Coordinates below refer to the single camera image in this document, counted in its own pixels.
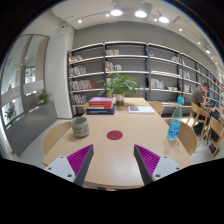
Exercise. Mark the wooden chair near left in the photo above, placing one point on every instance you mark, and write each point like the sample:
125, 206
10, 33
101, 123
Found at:
54, 135

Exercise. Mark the small plant on ledge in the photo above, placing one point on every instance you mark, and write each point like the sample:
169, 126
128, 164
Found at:
42, 98

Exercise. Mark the wooden chair far right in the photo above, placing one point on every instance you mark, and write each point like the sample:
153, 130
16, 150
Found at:
157, 106

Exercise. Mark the wooden slat chair under person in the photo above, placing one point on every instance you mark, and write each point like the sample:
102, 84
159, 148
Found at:
199, 115

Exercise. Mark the open magazine on table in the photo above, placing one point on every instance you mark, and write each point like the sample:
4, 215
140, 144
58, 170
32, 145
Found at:
140, 110

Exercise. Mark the dark blue bottom book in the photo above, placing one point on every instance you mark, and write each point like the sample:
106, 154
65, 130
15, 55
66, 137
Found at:
99, 111

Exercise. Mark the round red coaster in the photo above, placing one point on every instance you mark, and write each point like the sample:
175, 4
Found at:
114, 135

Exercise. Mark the seated person in brown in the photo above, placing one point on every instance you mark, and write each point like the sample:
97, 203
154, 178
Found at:
199, 96

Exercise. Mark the large grey wall bookshelf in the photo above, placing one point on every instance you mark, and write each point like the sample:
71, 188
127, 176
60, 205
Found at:
163, 73

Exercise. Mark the small plant lower left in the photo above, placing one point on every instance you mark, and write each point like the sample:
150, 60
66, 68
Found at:
9, 113

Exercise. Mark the wooden slat chair right edge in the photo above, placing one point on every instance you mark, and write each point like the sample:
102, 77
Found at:
215, 133

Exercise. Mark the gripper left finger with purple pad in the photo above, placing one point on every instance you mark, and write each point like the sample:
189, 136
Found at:
74, 167

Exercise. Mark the clear water bottle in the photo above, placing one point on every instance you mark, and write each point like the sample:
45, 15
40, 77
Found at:
175, 122

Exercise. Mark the wooden chair near right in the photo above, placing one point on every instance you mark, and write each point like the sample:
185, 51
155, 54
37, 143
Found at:
185, 143

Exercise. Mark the patterned ceramic mug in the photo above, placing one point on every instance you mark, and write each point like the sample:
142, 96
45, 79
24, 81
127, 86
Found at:
80, 127

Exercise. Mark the green potted plant, white pot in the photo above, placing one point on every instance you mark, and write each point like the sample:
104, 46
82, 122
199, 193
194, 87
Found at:
117, 85

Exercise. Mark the red middle book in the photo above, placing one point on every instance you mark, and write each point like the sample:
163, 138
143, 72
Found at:
100, 105

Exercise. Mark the pink top book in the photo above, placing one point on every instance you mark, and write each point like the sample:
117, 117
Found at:
101, 100

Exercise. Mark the wooden chair far left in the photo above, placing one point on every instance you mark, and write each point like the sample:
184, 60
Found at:
85, 106

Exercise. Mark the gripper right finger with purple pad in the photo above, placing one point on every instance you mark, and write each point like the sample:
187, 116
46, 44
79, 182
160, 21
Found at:
152, 166

